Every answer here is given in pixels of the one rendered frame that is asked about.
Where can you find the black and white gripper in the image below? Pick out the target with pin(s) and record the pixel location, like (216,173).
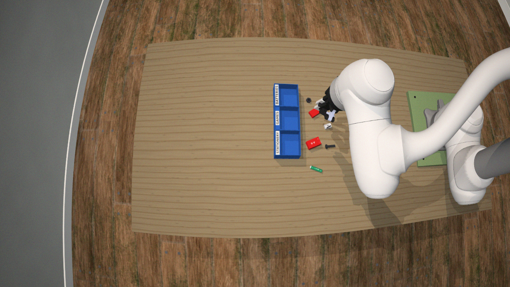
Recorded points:
(325,104)

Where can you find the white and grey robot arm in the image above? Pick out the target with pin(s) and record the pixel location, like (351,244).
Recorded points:
(382,151)

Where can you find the blue three-compartment bin rack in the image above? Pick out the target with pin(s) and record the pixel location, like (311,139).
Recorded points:
(286,113)

